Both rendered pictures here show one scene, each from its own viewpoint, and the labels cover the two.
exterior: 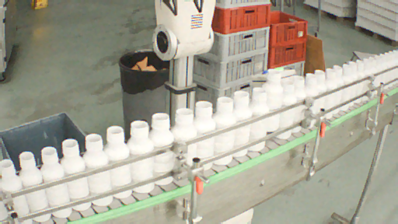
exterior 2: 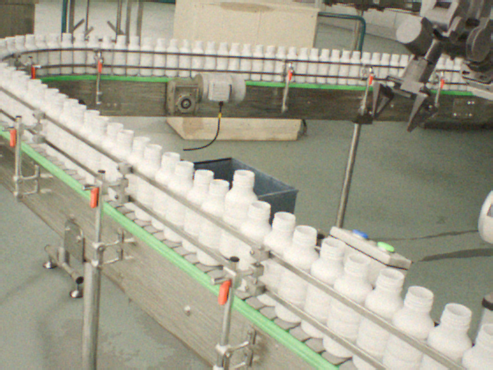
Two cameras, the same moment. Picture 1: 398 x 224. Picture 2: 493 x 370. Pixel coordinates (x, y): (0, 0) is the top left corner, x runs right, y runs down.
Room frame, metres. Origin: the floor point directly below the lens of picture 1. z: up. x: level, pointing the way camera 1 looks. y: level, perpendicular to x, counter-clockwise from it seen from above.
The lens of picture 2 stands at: (1.04, -1.33, 1.59)
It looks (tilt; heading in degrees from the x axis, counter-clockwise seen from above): 20 degrees down; 87
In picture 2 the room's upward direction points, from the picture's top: 7 degrees clockwise
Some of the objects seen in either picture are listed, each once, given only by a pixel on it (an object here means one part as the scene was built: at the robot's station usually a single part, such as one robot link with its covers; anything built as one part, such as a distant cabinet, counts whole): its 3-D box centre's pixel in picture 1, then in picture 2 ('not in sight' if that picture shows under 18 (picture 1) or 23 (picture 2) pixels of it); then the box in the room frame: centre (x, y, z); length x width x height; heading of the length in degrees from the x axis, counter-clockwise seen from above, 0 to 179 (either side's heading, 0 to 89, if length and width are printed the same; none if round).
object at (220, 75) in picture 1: (228, 61); not in sight; (3.63, -0.22, 0.33); 0.61 x 0.41 x 0.22; 135
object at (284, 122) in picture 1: (284, 109); (253, 246); (1.14, -0.24, 1.08); 0.06 x 0.06 x 0.17
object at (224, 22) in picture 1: (231, 12); not in sight; (3.64, -0.22, 0.78); 0.61 x 0.41 x 0.22; 136
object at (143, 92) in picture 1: (151, 104); not in sight; (2.73, 0.31, 0.32); 0.45 x 0.45 x 0.64
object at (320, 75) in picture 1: (317, 96); (326, 288); (1.25, -0.37, 1.08); 0.06 x 0.06 x 0.17
